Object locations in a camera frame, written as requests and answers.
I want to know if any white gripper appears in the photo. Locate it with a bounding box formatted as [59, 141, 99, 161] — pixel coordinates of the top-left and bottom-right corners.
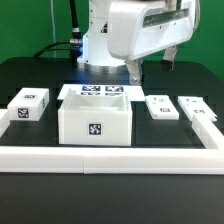
[107, 0, 195, 85]

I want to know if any white cabinet door panel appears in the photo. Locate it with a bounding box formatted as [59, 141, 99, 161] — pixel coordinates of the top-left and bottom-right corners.
[145, 95, 179, 120]
[178, 96, 217, 122]

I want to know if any white cabinet body box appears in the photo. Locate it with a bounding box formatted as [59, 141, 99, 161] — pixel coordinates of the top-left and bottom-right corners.
[58, 89, 132, 146]

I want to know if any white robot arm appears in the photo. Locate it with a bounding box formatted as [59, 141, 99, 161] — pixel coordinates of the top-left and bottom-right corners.
[78, 0, 200, 85]

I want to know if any white cabinet top block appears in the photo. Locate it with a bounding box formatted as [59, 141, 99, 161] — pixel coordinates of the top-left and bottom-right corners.
[7, 88, 49, 121]

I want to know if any white marker sheet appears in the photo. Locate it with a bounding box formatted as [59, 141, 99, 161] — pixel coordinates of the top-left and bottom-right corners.
[58, 84, 145, 101]

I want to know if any black cable bundle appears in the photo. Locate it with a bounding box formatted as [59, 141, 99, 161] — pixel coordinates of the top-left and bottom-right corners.
[32, 0, 84, 61]

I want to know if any white thin cable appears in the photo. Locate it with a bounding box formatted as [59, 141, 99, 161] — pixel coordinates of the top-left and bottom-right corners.
[49, 0, 58, 59]

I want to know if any white L-shaped obstacle frame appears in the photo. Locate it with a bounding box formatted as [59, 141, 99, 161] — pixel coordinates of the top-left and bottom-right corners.
[0, 108, 224, 175]

